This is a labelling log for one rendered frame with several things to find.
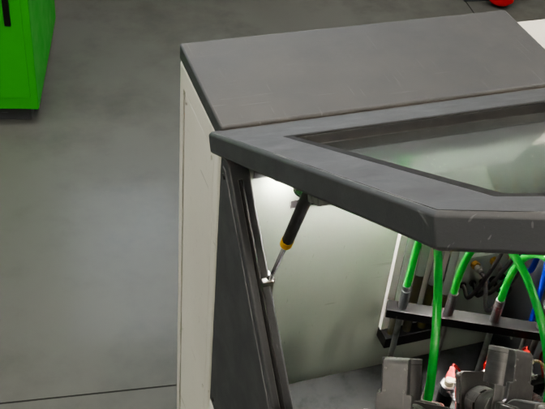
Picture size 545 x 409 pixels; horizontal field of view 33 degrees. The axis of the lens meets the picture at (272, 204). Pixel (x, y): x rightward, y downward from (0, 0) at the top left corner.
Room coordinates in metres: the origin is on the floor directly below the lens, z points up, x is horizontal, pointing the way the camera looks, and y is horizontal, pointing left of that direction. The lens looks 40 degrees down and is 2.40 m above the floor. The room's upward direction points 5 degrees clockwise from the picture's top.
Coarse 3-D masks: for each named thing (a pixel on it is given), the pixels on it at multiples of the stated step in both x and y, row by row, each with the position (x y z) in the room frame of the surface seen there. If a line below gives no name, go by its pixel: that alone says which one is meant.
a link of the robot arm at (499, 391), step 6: (492, 384) 0.95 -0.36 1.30; (492, 390) 0.96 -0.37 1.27; (498, 390) 0.93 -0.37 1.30; (504, 390) 0.93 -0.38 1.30; (480, 396) 0.95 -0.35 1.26; (486, 396) 0.94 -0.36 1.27; (492, 396) 0.93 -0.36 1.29; (498, 396) 0.93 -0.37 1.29; (480, 402) 0.94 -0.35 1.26; (486, 402) 0.92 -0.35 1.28; (492, 402) 0.92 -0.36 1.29; (474, 408) 0.94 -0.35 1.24; (480, 408) 0.93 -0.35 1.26; (486, 408) 0.92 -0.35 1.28; (492, 408) 0.91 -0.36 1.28
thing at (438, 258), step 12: (408, 276) 1.28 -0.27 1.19; (408, 288) 1.28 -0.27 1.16; (432, 312) 1.01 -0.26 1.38; (432, 324) 0.99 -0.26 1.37; (432, 336) 0.98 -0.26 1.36; (432, 348) 0.96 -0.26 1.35; (432, 360) 0.95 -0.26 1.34; (432, 372) 0.94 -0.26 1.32; (432, 384) 0.93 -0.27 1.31; (432, 396) 0.92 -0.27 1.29
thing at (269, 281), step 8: (304, 200) 0.97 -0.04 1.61; (296, 208) 0.99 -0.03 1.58; (304, 208) 0.98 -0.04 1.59; (296, 216) 0.99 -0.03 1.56; (304, 216) 0.99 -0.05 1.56; (288, 224) 1.02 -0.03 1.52; (296, 224) 1.00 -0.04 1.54; (288, 232) 1.02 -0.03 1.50; (296, 232) 1.01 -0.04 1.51; (288, 240) 1.03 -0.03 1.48; (288, 248) 1.04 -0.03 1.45; (280, 256) 1.06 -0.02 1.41; (272, 272) 1.09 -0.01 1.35; (264, 280) 1.11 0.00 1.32; (272, 280) 1.11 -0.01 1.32; (272, 288) 1.11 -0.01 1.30
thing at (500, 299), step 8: (520, 256) 1.26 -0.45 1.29; (528, 256) 1.24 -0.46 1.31; (536, 256) 1.22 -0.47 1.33; (544, 256) 1.20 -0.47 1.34; (512, 272) 1.26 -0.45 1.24; (504, 280) 1.27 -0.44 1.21; (512, 280) 1.27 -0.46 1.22; (504, 288) 1.27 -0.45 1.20; (504, 296) 1.27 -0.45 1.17; (496, 304) 1.27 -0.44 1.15; (496, 312) 1.27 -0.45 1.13; (496, 320) 1.27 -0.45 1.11; (536, 400) 1.10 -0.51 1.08
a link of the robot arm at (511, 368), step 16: (496, 352) 0.98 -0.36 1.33; (512, 352) 0.97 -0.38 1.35; (528, 352) 0.98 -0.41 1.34; (496, 368) 0.96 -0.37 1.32; (512, 368) 0.95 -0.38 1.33; (528, 368) 0.96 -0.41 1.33; (496, 384) 0.94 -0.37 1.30; (512, 384) 0.93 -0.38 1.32; (528, 384) 0.94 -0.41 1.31; (528, 400) 0.93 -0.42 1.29
